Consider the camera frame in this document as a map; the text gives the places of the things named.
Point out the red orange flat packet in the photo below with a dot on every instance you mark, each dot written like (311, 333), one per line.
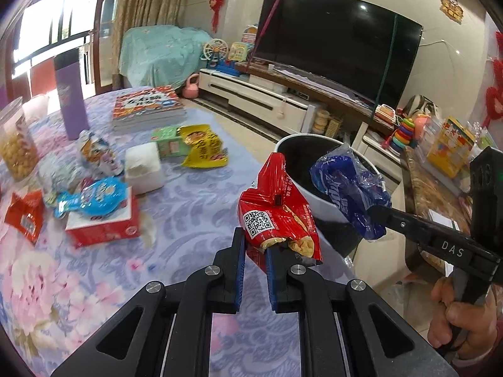
(25, 216)

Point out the brown marble side cabinet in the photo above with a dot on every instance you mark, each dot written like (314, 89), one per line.
(428, 196)

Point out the pink stick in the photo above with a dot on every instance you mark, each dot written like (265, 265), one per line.
(269, 19)

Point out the blue plastic wrapper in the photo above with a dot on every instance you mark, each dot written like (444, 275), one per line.
(346, 188)

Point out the red snack packet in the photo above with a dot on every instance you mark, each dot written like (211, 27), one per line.
(275, 212)

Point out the colourful toy house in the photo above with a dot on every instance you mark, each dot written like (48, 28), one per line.
(239, 51)

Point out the red white tissue box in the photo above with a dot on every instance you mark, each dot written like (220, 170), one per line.
(106, 227)

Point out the green cardboard box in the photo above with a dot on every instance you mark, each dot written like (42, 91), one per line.
(167, 141)

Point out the person's right forearm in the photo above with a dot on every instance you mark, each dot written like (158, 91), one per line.
(489, 363)

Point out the black flat television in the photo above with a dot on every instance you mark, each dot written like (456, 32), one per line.
(334, 43)

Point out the stack of colourful books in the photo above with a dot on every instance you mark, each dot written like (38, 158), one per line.
(147, 106)

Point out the yellow toy box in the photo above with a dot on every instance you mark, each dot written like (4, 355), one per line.
(448, 149)

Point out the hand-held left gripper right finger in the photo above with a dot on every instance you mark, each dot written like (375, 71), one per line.
(273, 286)

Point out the gold red wall decoration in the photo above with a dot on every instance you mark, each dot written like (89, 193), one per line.
(452, 8)

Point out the glass sliding door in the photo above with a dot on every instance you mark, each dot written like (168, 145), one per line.
(59, 11)

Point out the yellow snack packet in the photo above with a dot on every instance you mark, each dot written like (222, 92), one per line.
(204, 145)

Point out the white tissue pack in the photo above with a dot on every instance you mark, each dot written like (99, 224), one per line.
(143, 169)

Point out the teal cloth covered furniture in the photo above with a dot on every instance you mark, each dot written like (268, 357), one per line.
(161, 51)

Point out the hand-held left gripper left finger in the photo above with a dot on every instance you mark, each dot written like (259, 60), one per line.
(239, 279)

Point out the white television cabinet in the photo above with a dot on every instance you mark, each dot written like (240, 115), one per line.
(251, 94)

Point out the ferris wheel toy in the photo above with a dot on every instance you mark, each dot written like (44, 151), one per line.
(215, 53)

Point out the purple tumbler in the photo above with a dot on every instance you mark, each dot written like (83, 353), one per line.
(70, 98)

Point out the person's right hand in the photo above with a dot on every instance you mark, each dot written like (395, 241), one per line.
(477, 330)

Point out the blue plastic toy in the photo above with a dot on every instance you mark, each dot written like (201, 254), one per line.
(230, 68)

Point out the clear jar of puffed snacks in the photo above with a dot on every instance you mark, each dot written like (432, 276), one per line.
(15, 145)

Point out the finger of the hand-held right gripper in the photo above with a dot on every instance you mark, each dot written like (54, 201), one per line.
(402, 224)

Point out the white blue cartoon packet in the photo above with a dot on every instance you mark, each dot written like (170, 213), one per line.
(98, 153)

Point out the red tinsel decoration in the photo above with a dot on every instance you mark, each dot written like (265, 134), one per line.
(495, 94)

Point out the green stick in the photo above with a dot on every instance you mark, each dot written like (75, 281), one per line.
(387, 63)

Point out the red hanging knot decoration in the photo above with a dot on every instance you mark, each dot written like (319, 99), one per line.
(218, 4)

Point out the beige patterned curtain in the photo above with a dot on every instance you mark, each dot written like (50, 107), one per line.
(153, 0)

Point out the blue round snack packet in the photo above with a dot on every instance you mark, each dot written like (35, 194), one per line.
(98, 198)

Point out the pink kettlebell toy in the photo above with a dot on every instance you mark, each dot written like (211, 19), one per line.
(190, 88)

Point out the white trash bin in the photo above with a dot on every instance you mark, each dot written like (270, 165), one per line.
(298, 157)

